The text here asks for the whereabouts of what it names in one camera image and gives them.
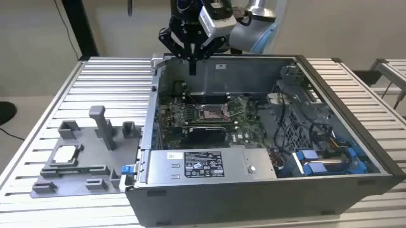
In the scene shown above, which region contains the green motherboard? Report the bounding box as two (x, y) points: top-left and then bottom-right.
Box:
(158, 94), (280, 152)

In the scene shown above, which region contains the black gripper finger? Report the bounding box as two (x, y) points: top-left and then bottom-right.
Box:
(158, 27), (194, 76)
(193, 34), (229, 76)

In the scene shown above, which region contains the aluminium slat side table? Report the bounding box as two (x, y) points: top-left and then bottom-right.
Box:
(369, 58), (406, 95)

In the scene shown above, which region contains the coloured wire bundle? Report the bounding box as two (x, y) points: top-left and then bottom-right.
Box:
(329, 135), (343, 149)

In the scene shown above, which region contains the CPU socket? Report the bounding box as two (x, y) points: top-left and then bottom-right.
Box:
(197, 102), (230, 121)

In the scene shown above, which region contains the silver CPU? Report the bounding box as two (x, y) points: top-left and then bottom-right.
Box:
(53, 145), (79, 163)

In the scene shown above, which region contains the metal socket cover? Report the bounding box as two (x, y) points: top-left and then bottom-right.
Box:
(226, 97), (253, 117)

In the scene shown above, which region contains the black wire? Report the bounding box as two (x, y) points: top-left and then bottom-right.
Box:
(310, 122), (333, 152)
(273, 91), (305, 152)

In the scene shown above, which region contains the black metal post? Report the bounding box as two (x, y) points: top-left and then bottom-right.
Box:
(61, 0), (101, 60)

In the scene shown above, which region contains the silver power supply unit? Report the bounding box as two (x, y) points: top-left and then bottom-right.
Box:
(146, 148), (278, 185)

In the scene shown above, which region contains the wire locking lever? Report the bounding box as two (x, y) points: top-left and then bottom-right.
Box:
(229, 106), (252, 118)
(185, 92), (202, 107)

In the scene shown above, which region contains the black camera cable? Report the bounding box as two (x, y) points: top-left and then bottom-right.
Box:
(234, 7), (254, 27)

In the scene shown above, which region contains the black chair base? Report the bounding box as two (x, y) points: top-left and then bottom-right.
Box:
(0, 101), (18, 125)

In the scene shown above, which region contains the blue disk carrier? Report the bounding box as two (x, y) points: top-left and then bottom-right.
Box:
(292, 148), (359, 164)
(301, 160), (369, 176)

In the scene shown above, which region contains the grey PC case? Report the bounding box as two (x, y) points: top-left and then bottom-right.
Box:
(126, 53), (406, 226)

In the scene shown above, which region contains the grey parts rack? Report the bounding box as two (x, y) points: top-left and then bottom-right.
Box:
(30, 105), (144, 199)

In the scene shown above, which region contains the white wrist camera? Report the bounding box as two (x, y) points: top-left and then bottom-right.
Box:
(198, 0), (238, 38)

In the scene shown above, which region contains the metal disk bay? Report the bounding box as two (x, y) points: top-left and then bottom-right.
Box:
(258, 78), (337, 152)

